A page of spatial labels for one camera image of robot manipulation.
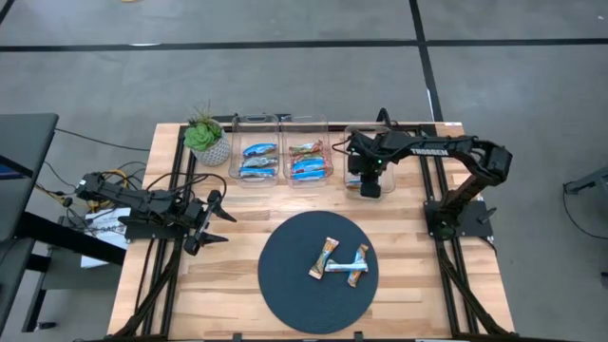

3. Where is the dark grey desk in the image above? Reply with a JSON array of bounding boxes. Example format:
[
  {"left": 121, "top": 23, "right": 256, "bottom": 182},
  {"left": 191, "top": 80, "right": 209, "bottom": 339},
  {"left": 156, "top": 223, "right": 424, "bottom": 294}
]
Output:
[{"left": 0, "top": 112, "right": 60, "bottom": 243}]

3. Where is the black desk leg frame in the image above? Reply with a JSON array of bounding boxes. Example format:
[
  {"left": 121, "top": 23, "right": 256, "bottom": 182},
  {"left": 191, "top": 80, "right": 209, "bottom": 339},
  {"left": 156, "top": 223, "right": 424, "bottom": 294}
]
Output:
[{"left": 18, "top": 211, "right": 127, "bottom": 333}]

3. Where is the black metal table frame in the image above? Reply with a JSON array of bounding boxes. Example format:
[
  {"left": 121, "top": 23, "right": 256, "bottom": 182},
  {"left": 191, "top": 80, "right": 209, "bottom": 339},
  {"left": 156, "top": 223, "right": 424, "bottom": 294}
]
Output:
[{"left": 111, "top": 113, "right": 517, "bottom": 342}]

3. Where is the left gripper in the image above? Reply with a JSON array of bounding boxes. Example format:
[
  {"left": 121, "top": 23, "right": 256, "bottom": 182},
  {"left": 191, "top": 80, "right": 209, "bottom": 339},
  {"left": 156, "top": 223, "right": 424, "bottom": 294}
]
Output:
[{"left": 181, "top": 189, "right": 238, "bottom": 257}]

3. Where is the succulent in patterned pot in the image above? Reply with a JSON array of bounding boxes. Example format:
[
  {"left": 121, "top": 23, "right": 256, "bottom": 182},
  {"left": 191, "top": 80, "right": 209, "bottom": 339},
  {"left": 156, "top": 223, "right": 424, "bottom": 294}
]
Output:
[{"left": 182, "top": 102, "right": 233, "bottom": 167}]

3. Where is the grey equipment stand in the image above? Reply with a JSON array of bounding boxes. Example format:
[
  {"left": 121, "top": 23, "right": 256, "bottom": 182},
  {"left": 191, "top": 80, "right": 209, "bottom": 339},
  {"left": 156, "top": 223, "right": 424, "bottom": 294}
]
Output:
[{"left": 562, "top": 165, "right": 608, "bottom": 196}]

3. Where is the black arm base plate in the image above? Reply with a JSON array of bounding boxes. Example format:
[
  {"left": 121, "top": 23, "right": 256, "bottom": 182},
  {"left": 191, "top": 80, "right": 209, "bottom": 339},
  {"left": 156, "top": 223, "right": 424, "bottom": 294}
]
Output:
[
  {"left": 424, "top": 198, "right": 494, "bottom": 239},
  {"left": 123, "top": 202, "right": 194, "bottom": 241}
]

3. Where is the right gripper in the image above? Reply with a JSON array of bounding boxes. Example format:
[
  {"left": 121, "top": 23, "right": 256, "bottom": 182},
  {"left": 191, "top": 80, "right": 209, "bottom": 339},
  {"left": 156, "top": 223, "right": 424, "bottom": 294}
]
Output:
[{"left": 348, "top": 131, "right": 398, "bottom": 200}]

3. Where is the black floor cable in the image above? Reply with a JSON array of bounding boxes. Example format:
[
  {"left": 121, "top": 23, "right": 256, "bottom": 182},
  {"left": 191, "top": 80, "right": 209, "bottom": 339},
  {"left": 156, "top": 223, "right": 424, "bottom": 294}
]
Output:
[
  {"left": 558, "top": 185, "right": 608, "bottom": 247},
  {"left": 53, "top": 126, "right": 152, "bottom": 153}
]

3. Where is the yellow cable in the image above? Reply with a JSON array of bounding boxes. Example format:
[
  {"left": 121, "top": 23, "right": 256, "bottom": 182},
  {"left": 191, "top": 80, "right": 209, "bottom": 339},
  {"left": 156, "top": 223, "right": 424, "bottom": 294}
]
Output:
[{"left": 32, "top": 168, "right": 130, "bottom": 214}]

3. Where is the clear plastic bin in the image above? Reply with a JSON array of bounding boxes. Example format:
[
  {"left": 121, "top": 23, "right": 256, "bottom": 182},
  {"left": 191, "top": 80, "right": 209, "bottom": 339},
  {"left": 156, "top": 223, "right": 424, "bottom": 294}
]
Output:
[
  {"left": 229, "top": 113, "right": 281, "bottom": 186},
  {"left": 342, "top": 123, "right": 398, "bottom": 196},
  {"left": 279, "top": 113, "right": 334, "bottom": 187}
]

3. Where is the round dark woven placemat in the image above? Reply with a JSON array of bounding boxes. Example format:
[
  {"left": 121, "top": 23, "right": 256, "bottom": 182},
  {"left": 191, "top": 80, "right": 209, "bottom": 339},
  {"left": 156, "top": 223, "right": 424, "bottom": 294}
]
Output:
[{"left": 257, "top": 211, "right": 380, "bottom": 335}]

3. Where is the white cardboard box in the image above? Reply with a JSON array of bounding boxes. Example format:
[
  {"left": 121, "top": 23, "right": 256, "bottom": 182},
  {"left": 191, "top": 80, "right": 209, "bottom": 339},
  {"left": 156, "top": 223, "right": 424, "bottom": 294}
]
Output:
[{"left": 79, "top": 206, "right": 133, "bottom": 270}]

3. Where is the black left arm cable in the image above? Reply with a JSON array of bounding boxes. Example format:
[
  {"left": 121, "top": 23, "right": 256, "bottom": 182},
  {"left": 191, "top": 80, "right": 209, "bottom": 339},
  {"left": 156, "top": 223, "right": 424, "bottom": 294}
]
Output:
[{"left": 144, "top": 171, "right": 229, "bottom": 203}]

